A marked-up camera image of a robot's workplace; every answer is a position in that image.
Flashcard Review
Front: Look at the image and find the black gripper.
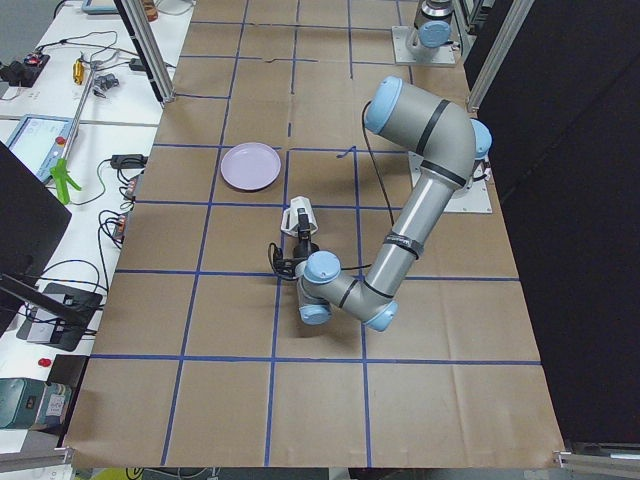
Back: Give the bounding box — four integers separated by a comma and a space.
293, 208, 320, 260

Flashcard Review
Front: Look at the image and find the white faceted mug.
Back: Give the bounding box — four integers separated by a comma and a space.
280, 196, 318, 236

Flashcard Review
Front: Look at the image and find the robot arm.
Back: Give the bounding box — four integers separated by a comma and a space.
405, 0, 454, 54
297, 76, 493, 332

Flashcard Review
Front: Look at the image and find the lavender round plate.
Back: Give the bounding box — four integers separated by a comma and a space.
220, 142, 281, 191

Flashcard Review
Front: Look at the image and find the black power adapter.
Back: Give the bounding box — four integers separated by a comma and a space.
110, 154, 148, 170

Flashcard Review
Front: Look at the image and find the long grabber stick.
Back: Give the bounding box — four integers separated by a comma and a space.
50, 63, 96, 205

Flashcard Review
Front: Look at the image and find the black monitor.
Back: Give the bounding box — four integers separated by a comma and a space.
0, 141, 74, 337

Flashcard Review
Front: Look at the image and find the blue teach pendant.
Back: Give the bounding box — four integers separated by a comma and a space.
6, 114, 72, 184

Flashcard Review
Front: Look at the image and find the yellow tool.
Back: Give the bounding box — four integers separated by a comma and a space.
72, 58, 85, 85

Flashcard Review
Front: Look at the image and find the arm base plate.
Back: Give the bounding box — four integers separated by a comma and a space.
408, 149, 494, 215
391, 26, 456, 67

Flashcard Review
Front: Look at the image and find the aluminium frame post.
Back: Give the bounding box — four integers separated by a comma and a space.
114, 0, 175, 105

